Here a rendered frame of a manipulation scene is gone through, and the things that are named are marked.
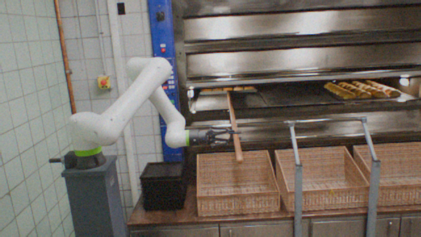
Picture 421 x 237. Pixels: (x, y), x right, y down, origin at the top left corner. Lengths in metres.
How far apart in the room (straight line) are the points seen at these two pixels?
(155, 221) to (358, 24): 1.97
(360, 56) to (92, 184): 2.04
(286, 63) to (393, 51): 0.80
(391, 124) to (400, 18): 0.80
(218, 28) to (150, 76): 1.03
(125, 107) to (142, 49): 1.11
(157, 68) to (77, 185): 0.66
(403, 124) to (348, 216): 0.93
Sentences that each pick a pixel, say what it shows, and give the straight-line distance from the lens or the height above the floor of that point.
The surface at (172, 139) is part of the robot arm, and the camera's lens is 1.92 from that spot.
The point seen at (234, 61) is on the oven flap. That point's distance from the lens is 2.56.
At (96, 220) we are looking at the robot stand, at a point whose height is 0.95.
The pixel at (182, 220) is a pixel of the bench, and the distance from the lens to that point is 2.35.
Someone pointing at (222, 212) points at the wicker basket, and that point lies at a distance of 2.36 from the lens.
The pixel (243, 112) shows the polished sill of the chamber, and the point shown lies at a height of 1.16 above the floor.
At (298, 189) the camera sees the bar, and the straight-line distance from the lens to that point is 2.23.
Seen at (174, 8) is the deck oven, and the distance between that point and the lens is 2.57.
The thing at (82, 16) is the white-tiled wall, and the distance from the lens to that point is 2.72.
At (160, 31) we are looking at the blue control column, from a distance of 2.54.
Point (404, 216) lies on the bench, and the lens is 2.64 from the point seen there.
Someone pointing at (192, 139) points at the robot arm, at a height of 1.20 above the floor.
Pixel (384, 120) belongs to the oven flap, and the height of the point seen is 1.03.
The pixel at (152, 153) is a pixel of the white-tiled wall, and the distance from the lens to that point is 2.76.
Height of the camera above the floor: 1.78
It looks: 15 degrees down
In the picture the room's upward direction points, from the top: 3 degrees counter-clockwise
